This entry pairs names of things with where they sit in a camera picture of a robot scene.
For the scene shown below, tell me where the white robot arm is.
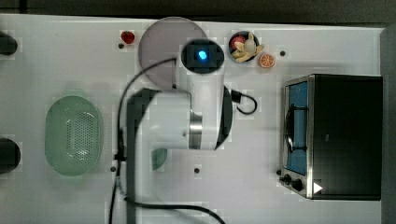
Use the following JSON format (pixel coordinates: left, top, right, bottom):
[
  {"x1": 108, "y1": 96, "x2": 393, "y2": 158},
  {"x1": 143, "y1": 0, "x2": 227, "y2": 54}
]
[{"x1": 125, "y1": 38, "x2": 233, "y2": 224}]

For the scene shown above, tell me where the black toaster oven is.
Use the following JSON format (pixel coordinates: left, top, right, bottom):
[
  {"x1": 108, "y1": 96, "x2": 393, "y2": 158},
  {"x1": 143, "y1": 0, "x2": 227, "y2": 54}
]
[{"x1": 276, "y1": 74, "x2": 383, "y2": 201}]

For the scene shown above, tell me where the plush banana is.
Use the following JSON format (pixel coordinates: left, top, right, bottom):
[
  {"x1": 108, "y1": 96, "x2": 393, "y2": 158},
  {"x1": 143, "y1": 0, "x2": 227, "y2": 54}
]
[{"x1": 232, "y1": 33, "x2": 264, "y2": 63}]

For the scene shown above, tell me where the grey round plate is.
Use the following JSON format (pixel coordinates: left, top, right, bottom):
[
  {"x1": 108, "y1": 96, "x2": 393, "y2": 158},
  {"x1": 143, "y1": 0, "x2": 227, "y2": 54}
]
[{"x1": 138, "y1": 17, "x2": 206, "y2": 90}]

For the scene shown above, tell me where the red apple toy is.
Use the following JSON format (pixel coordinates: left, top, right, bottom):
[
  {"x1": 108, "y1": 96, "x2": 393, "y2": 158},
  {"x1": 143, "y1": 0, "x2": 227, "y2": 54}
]
[{"x1": 230, "y1": 35, "x2": 246, "y2": 49}]

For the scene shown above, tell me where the orange slice toy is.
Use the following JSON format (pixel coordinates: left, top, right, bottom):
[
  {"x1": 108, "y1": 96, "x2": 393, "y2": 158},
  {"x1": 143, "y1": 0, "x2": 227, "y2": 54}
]
[{"x1": 259, "y1": 53, "x2": 276, "y2": 68}]

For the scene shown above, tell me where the blue bowl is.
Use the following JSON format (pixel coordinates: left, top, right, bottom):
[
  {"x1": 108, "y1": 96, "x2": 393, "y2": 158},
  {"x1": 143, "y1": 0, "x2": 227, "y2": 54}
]
[{"x1": 228, "y1": 31, "x2": 261, "y2": 63}]

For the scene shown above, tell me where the green oval colander basket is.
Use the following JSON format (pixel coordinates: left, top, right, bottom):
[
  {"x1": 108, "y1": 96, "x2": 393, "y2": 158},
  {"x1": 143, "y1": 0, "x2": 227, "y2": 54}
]
[{"x1": 45, "y1": 96, "x2": 104, "y2": 176}]

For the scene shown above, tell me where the black cylinder lower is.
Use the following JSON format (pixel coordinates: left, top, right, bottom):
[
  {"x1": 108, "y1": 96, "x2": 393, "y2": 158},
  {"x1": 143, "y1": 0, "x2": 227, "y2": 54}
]
[{"x1": 0, "y1": 138, "x2": 21, "y2": 175}]

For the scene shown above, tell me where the black cylinder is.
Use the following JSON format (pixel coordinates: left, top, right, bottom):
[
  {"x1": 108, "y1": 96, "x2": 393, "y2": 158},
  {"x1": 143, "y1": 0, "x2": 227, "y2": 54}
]
[
  {"x1": 0, "y1": 138, "x2": 21, "y2": 175},
  {"x1": 0, "y1": 32, "x2": 18, "y2": 56}
]

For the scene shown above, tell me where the black cylinder upper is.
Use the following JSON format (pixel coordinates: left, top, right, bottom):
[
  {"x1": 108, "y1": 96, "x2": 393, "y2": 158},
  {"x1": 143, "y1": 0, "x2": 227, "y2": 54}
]
[{"x1": 0, "y1": 32, "x2": 18, "y2": 56}]

